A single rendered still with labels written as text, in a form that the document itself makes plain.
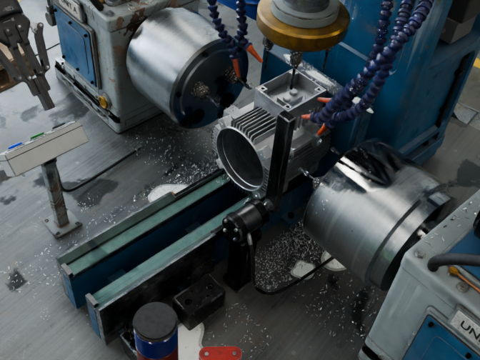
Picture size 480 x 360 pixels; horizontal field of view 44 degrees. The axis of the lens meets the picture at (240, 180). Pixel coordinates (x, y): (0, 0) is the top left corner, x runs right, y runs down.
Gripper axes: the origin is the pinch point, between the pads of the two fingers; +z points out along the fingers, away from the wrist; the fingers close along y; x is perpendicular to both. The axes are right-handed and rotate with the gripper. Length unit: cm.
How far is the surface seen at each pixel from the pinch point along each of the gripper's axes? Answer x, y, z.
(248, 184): -15.6, 28.9, 36.0
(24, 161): -3.7, -10.6, 10.8
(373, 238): -52, 27, 45
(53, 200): 7.5, -6.1, 22.4
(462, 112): 23, 161, 71
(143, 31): 2.8, 29.4, -4.1
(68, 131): -3.8, 0.1, 9.1
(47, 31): 213, 85, -29
